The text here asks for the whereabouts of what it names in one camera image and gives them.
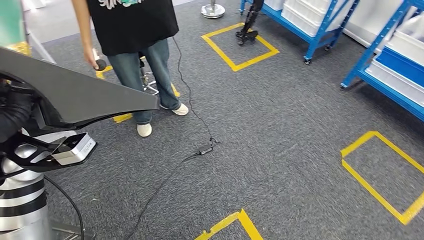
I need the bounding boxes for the person's right hand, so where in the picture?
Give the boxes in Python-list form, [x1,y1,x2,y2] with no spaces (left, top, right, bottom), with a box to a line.
[82,48,101,71]

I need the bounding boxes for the black round handheld device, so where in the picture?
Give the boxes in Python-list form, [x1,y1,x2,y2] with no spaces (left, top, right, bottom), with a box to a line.
[92,48,108,72]

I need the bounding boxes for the black plastic bracket plate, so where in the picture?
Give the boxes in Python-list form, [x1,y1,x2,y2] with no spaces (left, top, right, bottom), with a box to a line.
[0,47,161,131]

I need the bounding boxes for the blue metal shelf rack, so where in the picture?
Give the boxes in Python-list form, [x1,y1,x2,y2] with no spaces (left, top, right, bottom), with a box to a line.
[340,0,424,123]
[239,0,361,66]

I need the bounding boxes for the person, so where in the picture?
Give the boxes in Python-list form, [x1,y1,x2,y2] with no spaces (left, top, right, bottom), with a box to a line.
[71,0,190,138]

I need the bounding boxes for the chrome stool base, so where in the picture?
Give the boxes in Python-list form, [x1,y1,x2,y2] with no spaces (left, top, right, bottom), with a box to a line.
[138,52,161,97]

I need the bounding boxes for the yellow floor tape square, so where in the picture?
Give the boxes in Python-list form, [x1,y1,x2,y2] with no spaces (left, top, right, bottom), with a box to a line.
[95,55,182,124]
[201,22,280,73]
[193,208,265,240]
[340,130,424,226]

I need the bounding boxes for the yellow tape patch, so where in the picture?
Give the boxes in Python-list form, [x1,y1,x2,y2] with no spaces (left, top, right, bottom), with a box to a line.
[5,41,32,57]

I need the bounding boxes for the chrome stanchion base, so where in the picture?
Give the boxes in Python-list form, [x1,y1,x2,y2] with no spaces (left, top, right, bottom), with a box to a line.
[200,0,226,19]

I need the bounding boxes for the black power adapter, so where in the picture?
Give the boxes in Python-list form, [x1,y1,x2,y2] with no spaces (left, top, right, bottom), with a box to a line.
[197,143,215,156]

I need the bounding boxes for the black wheeled stand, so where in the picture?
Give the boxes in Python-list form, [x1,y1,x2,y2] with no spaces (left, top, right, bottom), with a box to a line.
[235,0,266,47]

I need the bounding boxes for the blue plastic crate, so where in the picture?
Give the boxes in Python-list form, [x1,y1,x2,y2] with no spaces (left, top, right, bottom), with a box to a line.
[375,46,424,89]

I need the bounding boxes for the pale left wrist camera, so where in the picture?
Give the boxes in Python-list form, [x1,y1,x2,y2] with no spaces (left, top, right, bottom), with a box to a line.
[50,131,98,167]

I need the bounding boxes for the thin black floor cable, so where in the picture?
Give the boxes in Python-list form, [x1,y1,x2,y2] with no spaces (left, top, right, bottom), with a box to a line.
[171,35,221,145]
[123,150,203,240]

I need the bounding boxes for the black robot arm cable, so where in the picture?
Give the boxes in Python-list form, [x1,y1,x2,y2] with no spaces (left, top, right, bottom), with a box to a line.
[43,175,86,240]

